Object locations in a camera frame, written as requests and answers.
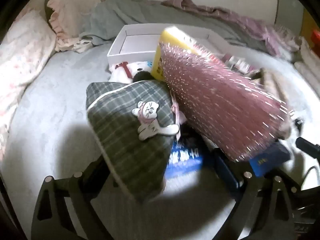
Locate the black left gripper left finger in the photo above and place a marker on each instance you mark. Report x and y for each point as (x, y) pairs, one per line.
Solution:
(51, 219)

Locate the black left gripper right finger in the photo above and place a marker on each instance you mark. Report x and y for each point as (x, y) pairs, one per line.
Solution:
(268, 206)

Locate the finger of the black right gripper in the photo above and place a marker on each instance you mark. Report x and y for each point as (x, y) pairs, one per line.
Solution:
(308, 147)

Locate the dark blue packet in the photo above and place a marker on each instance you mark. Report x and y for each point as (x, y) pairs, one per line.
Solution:
(274, 156)

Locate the green plaid pouch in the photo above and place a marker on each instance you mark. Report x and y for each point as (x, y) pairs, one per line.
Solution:
(135, 129)

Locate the purple pump bottle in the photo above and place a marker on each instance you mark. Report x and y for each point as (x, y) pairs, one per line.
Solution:
(237, 64)

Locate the white snowman plush toy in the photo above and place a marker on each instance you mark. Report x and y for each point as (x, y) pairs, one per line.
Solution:
(124, 72)

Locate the yellow book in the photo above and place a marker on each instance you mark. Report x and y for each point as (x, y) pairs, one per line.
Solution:
(173, 41)

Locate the beige plaid cloth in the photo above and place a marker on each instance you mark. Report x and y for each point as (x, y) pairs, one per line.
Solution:
(273, 82)

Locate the blue mask packet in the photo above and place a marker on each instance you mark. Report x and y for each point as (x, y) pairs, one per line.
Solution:
(183, 160)

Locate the white folded bedding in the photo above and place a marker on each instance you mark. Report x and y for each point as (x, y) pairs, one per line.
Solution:
(307, 64)

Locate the purple striped cloth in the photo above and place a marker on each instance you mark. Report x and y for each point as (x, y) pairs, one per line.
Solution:
(279, 41)

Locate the white small cloth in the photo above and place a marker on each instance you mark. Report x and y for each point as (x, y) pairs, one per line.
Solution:
(82, 46)

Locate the pink floral pillow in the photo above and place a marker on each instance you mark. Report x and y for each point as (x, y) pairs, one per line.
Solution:
(25, 50)

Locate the white cardboard box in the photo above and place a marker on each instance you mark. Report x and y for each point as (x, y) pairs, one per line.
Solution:
(138, 42)

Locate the pink ruffled cushion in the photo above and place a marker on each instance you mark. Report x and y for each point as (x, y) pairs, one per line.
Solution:
(68, 19)

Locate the grey-green blanket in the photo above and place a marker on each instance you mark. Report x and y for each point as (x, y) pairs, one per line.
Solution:
(106, 20)

